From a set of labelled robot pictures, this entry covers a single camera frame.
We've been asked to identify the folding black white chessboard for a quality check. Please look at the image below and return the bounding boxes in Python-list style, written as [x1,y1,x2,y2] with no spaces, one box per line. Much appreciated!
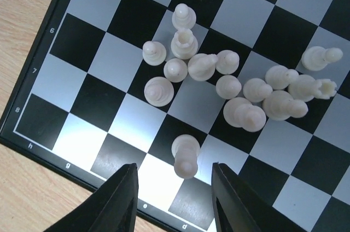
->
[1,0,349,231]

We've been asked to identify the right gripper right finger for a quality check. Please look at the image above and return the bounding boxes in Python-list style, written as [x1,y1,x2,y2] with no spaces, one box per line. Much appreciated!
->
[212,163,304,232]

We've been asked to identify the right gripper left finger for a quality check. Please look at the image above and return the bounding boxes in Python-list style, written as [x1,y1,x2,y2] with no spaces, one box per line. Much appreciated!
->
[46,163,138,232]

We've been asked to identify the white pawn alone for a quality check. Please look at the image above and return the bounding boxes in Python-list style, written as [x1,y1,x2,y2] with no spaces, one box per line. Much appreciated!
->
[171,134,200,179]

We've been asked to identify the pile of white chess pieces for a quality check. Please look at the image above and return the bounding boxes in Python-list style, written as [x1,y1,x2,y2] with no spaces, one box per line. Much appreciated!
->
[146,6,349,146]

